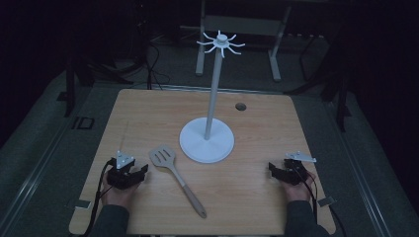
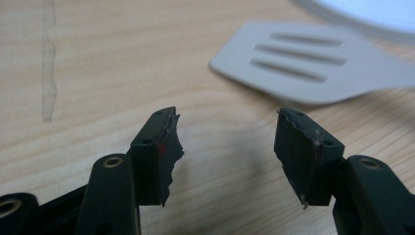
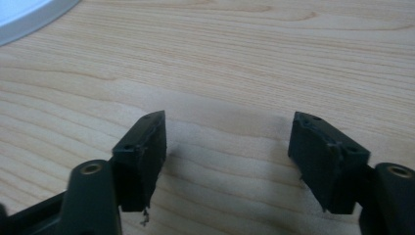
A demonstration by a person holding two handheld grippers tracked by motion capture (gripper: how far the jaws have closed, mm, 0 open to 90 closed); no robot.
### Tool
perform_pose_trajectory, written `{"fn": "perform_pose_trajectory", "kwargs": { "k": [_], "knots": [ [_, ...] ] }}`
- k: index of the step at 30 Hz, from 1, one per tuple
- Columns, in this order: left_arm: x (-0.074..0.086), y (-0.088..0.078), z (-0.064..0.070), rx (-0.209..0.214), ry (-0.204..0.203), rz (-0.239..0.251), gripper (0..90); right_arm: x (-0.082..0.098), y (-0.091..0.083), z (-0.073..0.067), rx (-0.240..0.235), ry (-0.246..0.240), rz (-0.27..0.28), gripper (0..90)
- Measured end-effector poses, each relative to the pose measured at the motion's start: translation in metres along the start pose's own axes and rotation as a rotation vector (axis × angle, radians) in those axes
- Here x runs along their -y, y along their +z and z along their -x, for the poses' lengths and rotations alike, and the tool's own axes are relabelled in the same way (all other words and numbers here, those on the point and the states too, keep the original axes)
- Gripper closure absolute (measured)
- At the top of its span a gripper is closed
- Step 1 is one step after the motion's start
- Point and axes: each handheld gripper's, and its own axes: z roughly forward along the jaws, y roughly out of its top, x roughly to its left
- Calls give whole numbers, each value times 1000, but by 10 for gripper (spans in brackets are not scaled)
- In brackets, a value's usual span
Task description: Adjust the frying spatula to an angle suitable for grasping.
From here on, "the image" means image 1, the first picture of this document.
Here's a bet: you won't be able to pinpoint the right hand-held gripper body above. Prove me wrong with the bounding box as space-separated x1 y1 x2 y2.
282 150 318 186

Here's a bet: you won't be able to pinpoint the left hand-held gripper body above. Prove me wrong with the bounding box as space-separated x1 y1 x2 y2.
107 150 136 191

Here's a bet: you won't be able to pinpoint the person's right hand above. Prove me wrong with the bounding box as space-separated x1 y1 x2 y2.
282 170 317 203

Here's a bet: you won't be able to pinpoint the person's left hand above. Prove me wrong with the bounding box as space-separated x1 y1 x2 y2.
101 173 142 209

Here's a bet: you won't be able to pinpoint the grey tape piece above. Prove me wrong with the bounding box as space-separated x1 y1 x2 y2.
74 198 92 210
316 196 336 208

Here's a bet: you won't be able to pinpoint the white hook rack stand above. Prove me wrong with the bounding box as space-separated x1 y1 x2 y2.
178 30 247 165

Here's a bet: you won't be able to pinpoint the black metal stand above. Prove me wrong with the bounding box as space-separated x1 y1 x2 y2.
56 55 97 119
317 65 353 133

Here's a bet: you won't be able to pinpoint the slotted spatula with wooden handle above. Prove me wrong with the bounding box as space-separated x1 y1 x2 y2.
148 144 209 220

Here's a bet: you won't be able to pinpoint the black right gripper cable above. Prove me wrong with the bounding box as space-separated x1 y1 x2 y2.
293 166 320 225

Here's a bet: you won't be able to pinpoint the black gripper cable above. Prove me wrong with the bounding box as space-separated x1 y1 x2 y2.
293 166 320 225
80 158 117 237

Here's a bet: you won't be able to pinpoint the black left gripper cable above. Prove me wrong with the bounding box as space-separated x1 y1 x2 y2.
80 158 117 237

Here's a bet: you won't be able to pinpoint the black floor cables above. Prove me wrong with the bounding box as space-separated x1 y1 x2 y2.
108 39 172 91

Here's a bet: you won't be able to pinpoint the white metal desk frame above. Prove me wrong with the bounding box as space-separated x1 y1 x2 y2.
195 0 293 83

